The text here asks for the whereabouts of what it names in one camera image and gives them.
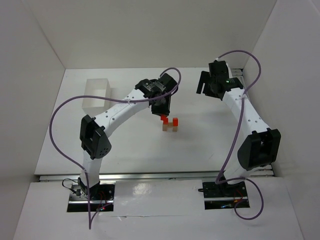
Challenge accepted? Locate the long natural wood plank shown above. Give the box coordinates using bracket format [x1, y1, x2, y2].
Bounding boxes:
[168, 124, 174, 131]

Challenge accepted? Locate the white perforated plastic box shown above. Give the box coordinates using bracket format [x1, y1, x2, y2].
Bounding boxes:
[82, 78, 112, 117]

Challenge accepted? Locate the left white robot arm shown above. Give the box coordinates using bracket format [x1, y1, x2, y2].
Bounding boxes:
[78, 73, 178, 198]

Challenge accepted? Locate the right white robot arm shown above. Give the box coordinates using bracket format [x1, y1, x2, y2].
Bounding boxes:
[196, 60, 281, 188]

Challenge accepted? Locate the front aluminium rail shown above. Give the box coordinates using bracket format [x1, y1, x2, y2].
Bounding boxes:
[38, 170, 275, 183]

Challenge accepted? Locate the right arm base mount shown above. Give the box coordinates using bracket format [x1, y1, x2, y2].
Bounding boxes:
[198, 181, 250, 210]

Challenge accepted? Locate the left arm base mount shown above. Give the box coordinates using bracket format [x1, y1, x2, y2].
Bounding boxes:
[61, 178, 115, 213]

